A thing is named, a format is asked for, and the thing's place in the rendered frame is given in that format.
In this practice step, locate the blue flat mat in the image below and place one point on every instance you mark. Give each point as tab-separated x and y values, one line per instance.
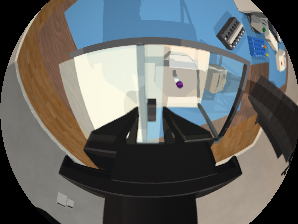
96	21

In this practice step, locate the blue tube rack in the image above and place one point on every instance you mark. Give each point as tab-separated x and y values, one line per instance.
252	41

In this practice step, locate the clear test tube with liquid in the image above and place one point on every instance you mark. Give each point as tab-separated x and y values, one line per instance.
179	84

